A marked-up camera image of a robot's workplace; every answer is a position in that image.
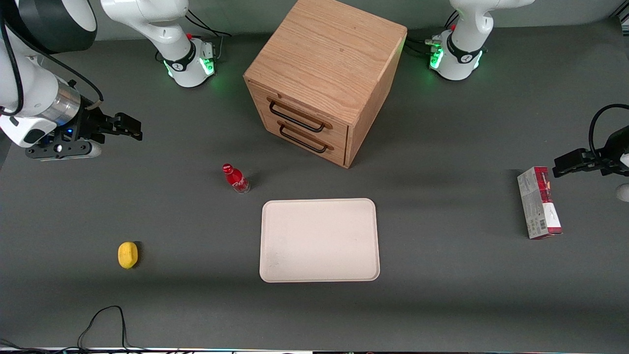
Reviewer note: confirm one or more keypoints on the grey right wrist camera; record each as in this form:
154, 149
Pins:
64, 150

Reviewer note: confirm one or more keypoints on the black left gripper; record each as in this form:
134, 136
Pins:
614, 148

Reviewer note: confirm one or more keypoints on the cream rectangular tray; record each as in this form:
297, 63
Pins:
319, 241

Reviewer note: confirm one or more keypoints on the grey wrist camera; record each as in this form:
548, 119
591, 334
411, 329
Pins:
624, 192
64, 150

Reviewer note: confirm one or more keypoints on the wooden drawer front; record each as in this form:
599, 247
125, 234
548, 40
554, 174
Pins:
307, 147
304, 105

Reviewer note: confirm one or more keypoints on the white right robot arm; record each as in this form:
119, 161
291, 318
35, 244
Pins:
29, 78

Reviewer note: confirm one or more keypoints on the red coke bottle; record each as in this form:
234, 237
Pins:
236, 179

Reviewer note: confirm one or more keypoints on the yellow lemon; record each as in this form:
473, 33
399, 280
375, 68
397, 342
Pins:
128, 255

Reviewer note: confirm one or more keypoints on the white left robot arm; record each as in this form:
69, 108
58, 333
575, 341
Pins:
464, 39

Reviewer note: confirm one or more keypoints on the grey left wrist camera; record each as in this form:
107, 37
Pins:
624, 192

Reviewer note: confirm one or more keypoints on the wooden drawer cabinet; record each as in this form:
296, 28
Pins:
324, 54

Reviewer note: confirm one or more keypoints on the red plaid cardboard box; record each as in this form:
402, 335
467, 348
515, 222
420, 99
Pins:
538, 204

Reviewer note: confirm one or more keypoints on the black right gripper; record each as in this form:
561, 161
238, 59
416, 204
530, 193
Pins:
89, 123

